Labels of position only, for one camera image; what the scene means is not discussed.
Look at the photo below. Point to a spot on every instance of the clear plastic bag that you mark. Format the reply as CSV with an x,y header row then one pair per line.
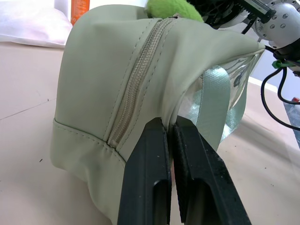
x,y
294,122

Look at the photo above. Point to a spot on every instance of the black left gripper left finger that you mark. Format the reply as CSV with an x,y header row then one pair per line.
x,y
143,178

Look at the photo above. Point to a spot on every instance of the white soft bag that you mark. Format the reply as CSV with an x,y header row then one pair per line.
x,y
30,23

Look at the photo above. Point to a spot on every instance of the light green zip pouch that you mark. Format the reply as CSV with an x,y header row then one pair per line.
x,y
93,89

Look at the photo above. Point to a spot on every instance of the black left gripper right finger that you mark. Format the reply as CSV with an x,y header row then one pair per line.
x,y
206,187

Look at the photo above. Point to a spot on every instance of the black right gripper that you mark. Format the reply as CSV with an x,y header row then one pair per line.
x,y
256,8

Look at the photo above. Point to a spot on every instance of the orange bottle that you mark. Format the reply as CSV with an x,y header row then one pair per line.
x,y
80,10

